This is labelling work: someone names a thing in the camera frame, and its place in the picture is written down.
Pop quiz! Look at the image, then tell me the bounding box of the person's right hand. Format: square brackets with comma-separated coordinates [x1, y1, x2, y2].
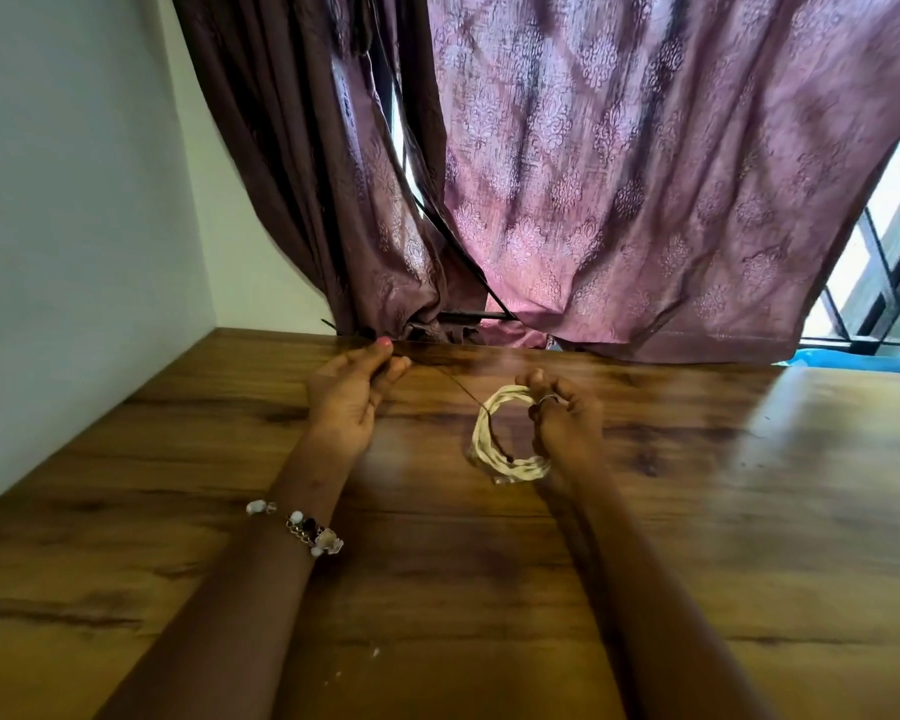
[515, 368, 606, 482]

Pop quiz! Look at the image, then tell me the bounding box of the person's left hand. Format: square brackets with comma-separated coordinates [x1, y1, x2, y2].
[304, 337, 413, 462]

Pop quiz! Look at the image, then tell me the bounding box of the thin dark thread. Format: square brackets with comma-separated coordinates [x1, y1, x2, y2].
[393, 357, 496, 415]

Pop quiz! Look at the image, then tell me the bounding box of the cream twisted cord ring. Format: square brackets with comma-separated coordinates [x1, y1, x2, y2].
[469, 385, 553, 485]

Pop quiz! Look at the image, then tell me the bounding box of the person's right forearm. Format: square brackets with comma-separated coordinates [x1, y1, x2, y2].
[543, 460, 781, 720]

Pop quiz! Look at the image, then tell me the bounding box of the person's left forearm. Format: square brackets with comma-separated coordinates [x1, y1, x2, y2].
[93, 434, 361, 720]

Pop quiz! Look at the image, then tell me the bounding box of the dark brown patterned curtain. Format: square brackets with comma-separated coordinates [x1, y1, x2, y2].
[171, 0, 489, 344]

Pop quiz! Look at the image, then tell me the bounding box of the pink patterned curtain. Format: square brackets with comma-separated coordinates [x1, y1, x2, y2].
[426, 0, 900, 366]

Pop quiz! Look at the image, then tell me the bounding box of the blue plastic sheet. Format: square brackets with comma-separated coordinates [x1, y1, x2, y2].
[776, 347, 900, 374]

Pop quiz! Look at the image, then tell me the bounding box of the black window grille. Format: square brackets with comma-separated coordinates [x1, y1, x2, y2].
[798, 115, 900, 350]

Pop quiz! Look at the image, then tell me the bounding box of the beaded charm bracelet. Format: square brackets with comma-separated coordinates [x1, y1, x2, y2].
[245, 499, 345, 558]

